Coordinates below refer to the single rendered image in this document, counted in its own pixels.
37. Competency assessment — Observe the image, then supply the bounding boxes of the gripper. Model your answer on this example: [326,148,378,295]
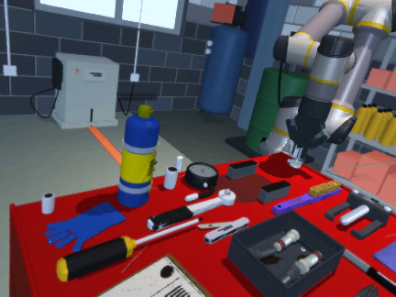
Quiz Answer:
[285,94,334,163]

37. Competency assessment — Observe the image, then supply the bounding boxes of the silver lock wing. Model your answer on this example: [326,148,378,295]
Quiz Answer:
[286,158,307,170]

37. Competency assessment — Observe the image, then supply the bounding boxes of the white black ratchet wrench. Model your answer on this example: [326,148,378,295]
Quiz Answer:
[146,188,237,232]

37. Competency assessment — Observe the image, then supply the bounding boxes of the black silver pen tool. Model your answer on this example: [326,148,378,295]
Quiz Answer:
[341,247,396,294]

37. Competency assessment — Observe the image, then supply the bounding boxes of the red tool cabinet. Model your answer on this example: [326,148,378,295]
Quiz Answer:
[8,151,396,297]

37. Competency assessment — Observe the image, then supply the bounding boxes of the grey machine cabinet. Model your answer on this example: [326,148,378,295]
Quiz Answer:
[29,51,121,130]

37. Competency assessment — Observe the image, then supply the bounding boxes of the grey shelf unit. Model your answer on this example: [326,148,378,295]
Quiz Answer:
[321,22,396,212]

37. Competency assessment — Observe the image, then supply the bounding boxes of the dark grey block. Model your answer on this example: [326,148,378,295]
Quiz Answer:
[257,180,292,204]
[225,159,259,180]

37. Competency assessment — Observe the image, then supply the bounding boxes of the salmon box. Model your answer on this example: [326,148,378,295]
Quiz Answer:
[365,67,396,94]
[350,150,396,209]
[331,150,367,182]

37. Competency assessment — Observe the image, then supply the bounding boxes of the green drum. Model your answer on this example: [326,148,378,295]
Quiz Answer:
[245,67,311,155]

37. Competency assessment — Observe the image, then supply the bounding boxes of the dark grey floor plate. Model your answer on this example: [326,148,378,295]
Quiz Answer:
[225,135,268,160]

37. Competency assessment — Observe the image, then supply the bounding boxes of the white capsule cylinder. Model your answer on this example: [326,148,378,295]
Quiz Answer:
[338,203,371,227]

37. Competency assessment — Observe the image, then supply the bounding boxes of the white red spark plug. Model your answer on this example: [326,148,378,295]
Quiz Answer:
[277,249,324,286]
[249,228,302,259]

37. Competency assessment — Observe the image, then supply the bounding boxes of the black round pressure gauge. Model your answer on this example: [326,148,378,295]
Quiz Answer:
[184,161,220,190]

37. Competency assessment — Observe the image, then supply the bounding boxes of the blue steel pillar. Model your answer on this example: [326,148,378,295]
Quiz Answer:
[236,0,299,133]

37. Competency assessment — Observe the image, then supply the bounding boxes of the white folding pocket knife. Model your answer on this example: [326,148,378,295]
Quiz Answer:
[197,216,250,245]

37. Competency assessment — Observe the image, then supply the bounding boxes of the blue air compressor tank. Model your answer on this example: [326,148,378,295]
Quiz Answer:
[197,1,250,116]

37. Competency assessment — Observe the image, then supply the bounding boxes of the dark grey open tray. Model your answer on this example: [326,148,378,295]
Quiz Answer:
[227,210,347,297]

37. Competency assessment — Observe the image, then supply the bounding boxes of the white socket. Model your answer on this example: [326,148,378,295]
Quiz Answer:
[163,165,180,191]
[41,192,57,215]

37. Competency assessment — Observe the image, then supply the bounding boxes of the purple flat pad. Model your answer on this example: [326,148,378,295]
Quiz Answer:
[372,240,396,273]

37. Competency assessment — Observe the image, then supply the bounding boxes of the dark blue tank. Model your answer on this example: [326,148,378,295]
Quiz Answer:
[243,0,274,61]

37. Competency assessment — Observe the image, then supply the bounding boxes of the dark pliers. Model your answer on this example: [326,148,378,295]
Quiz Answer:
[351,283,380,297]

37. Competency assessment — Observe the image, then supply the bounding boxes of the blue yellow spray bottle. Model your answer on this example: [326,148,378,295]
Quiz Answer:
[116,104,161,209]

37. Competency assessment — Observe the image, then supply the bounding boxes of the orange pipe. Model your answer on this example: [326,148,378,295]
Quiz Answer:
[86,125,124,168]

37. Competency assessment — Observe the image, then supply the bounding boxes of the clipboard with printed paper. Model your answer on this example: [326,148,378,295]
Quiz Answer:
[94,253,215,297]

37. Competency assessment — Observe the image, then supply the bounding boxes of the white conduit with socket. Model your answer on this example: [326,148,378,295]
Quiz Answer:
[1,0,18,78]
[129,0,147,83]

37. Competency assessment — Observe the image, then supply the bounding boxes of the blue rubber glove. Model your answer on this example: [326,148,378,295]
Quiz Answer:
[44,201,127,253]

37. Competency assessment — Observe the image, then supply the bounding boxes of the black yellow screwdriver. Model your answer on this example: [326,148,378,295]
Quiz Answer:
[56,216,204,283]

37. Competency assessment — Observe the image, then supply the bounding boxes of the purple wire brush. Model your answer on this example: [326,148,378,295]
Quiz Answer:
[271,180,343,216]

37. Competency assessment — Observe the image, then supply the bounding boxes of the dark grey bracket holder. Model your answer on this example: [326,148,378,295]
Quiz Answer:
[324,189,393,241]

